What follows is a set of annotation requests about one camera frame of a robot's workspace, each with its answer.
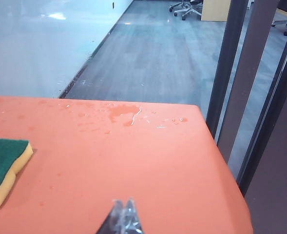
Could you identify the dark metal frame post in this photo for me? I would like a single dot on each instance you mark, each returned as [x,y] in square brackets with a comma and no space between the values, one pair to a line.
[227,68]

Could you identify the black mesh office chair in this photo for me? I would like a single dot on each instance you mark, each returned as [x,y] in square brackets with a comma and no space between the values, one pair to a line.
[192,12]
[179,5]

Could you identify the light wooden office desk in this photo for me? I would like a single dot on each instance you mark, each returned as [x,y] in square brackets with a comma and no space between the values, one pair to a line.
[215,11]

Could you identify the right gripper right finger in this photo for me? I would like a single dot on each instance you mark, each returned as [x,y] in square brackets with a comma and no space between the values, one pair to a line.
[133,219]

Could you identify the green and yellow sponge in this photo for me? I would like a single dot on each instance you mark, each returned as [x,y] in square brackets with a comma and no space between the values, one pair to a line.
[2,161]

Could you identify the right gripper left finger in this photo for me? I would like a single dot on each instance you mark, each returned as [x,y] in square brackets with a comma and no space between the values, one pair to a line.
[112,219]

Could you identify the brown frame post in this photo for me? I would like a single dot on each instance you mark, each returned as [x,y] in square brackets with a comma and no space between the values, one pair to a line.
[249,85]

